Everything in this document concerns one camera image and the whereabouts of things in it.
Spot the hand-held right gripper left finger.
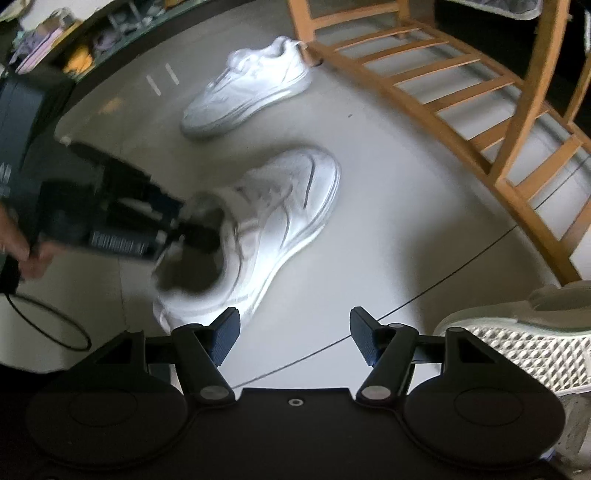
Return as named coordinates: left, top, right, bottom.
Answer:
left=97, top=307, right=241, bottom=406

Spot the dark TV cabinet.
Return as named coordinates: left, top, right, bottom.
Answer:
left=0, top=0, right=289, bottom=90

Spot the pile of papers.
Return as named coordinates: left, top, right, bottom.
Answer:
left=8, top=21, right=63, bottom=73

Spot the wooden shoe rack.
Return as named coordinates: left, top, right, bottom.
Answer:
left=286, top=0, right=591, bottom=284

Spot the plain white sneaker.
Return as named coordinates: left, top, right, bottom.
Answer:
left=179, top=36, right=315, bottom=140
left=152, top=145, right=342, bottom=335

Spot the person's left hand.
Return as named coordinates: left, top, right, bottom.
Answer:
left=0, top=207, right=65, bottom=282

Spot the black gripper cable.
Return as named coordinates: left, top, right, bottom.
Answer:
left=0, top=251, right=93, bottom=352

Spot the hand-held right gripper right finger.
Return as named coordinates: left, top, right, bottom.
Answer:
left=349, top=307, right=497, bottom=404

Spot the yellow plush toy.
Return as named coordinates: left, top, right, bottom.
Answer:
left=61, top=45, right=97, bottom=75

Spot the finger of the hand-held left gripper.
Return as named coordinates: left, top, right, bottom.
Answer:
left=177, top=191, right=230, bottom=256

